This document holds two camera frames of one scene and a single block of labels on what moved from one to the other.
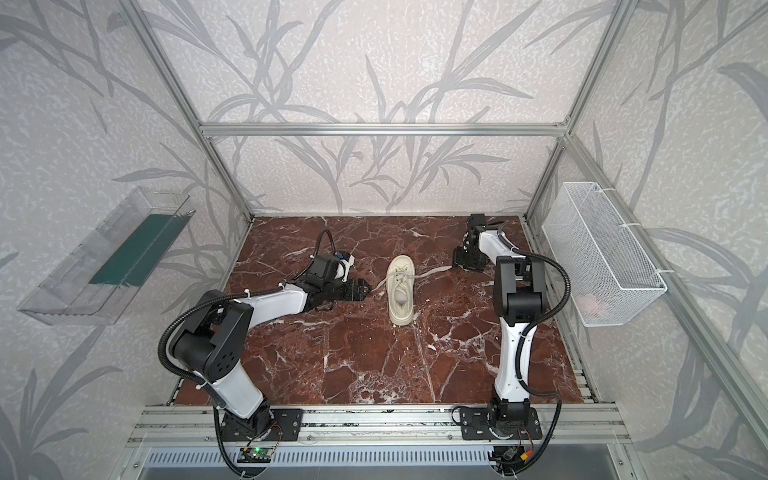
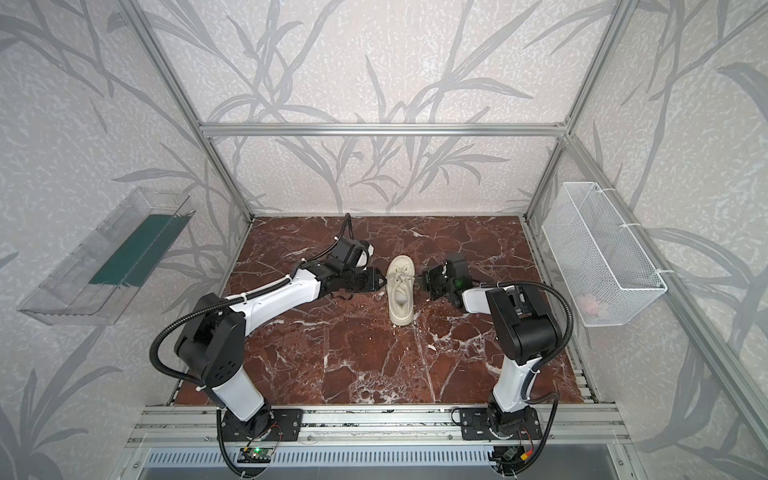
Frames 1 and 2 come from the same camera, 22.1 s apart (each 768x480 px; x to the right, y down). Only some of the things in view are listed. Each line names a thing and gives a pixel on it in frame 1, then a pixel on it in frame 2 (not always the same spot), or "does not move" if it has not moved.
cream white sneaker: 400,290 does not move
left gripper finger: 356,289 → 374,279
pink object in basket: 591,304 does not move
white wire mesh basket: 608,271 does not move
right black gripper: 471,257 → 438,284
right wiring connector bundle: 509,456 does not move
